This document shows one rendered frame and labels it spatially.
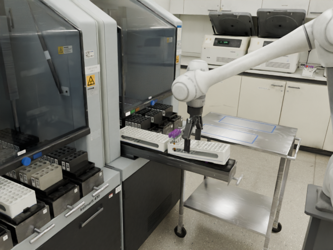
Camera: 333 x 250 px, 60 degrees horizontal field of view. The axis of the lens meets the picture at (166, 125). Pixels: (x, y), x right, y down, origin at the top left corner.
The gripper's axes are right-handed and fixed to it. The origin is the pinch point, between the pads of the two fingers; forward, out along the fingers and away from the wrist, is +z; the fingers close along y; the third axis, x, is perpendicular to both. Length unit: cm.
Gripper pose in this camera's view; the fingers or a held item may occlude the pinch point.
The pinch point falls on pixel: (192, 144)
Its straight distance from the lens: 143.7
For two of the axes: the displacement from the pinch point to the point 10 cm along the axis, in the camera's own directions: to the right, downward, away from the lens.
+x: -8.8, -1.9, 4.3
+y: 4.7, -3.0, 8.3
